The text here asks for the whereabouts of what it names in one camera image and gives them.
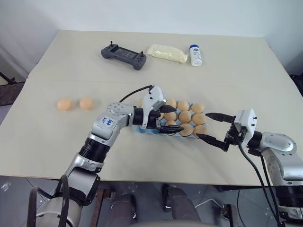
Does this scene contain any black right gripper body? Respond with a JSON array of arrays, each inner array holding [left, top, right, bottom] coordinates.
[[222, 122, 247, 152]]

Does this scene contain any black left shoulder cable loop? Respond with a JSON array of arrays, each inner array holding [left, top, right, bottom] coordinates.
[[27, 174, 71, 227]]

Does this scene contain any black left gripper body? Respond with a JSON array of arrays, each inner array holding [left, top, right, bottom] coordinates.
[[148, 106, 167, 134]]

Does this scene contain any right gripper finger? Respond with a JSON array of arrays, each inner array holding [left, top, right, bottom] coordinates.
[[205, 113, 237, 124], [196, 133, 227, 150]]

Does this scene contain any dark rounded shape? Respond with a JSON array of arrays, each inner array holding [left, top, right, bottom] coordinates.
[[111, 192, 138, 227], [161, 184, 201, 227]]

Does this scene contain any rusty metal table leg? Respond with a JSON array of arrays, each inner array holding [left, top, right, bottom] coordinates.
[[91, 183, 113, 227], [217, 185, 240, 227]]

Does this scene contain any dark mesh panel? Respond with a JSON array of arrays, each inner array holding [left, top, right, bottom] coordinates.
[[0, 70, 26, 107]]

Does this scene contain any white bottle with blue cap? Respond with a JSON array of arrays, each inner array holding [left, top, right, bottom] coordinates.
[[188, 44, 204, 67]]

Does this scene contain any grey remote controller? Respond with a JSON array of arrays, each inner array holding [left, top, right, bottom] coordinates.
[[100, 40, 148, 71]]

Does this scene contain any clear bag of white grains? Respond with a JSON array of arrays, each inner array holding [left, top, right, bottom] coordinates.
[[145, 44, 188, 64]]

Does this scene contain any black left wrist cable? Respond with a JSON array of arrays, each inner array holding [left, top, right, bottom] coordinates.
[[118, 84, 156, 103]]

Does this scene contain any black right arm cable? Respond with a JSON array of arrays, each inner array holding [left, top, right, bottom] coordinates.
[[238, 136, 278, 224], [260, 151, 286, 224]]

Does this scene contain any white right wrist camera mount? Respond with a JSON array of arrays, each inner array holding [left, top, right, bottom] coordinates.
[[233, 108, 258, 148]]

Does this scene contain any blue egg carton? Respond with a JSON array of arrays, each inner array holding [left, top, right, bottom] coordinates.
[[134, 98, 209, 140]]

